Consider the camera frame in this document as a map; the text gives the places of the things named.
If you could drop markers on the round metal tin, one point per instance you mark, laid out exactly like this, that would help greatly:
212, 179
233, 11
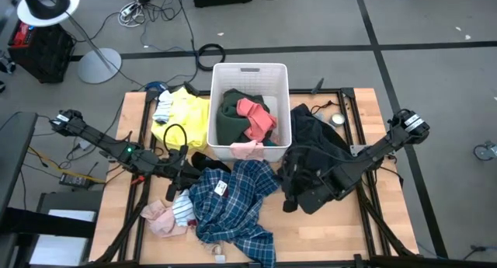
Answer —
338, 120

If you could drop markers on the dusty pink garment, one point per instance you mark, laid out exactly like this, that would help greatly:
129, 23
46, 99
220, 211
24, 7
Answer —
159, 221

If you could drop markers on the white plastic laundry basket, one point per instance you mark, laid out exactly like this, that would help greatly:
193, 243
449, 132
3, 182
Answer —
252, 79

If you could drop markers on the yellow shirt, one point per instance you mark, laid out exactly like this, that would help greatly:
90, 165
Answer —
186, 120

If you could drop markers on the black looped device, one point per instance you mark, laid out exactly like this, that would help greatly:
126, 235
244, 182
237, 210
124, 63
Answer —
35, 8

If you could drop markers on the black beam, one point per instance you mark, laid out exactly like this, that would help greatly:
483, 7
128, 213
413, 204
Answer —
46, 223

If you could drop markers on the white striped maroon-toe sock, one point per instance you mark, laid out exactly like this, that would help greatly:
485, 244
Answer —
182, 209

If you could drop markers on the black aluminium table frame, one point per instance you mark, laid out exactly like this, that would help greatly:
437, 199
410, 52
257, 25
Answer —
303, 91

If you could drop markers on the teal knit sweater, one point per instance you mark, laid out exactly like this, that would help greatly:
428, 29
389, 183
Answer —
273, 142

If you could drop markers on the black equipment crate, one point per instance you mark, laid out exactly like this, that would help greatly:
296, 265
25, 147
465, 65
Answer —
46, 58

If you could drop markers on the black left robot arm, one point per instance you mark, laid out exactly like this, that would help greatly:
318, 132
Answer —
97, 138

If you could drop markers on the red box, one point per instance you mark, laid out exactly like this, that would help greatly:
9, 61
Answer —
21, 33

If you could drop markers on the blue plaid flannel shirt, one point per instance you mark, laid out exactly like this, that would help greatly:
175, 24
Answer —
233, 213

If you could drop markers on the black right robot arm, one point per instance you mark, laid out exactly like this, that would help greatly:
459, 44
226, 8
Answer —
380, 147

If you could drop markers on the coral pink garment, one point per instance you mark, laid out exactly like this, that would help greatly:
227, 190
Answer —
256, 118

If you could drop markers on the black garment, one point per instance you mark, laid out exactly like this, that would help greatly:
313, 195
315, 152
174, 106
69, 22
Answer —
211, 163

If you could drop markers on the black power brick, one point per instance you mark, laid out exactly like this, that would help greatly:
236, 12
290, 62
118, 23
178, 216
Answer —
75, 180

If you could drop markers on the black desk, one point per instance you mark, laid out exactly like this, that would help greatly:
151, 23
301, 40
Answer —
15, 151

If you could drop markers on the dark navy jacket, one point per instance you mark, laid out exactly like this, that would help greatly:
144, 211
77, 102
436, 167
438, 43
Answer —
310, 132

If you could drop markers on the white light-blue sock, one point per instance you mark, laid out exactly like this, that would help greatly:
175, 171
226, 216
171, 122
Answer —
163, 106

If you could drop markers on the light pink garment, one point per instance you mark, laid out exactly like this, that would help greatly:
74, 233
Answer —
246, 149

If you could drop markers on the metal mounting plate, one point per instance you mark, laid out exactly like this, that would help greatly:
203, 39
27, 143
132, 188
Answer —
357, 149

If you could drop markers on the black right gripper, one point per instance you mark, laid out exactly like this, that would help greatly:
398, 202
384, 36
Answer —
297, 178

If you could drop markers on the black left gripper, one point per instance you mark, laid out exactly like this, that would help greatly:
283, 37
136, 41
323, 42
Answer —
180, 171

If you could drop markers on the white floor stand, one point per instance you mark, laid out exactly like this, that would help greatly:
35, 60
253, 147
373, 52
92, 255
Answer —
99, 66

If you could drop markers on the grey caster wheel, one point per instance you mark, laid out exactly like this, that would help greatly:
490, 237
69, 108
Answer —
485, 151

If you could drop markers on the dark green sweater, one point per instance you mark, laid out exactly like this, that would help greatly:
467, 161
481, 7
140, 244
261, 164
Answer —
227, 124

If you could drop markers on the grey cabinet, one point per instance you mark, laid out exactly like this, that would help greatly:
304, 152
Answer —
62, 256

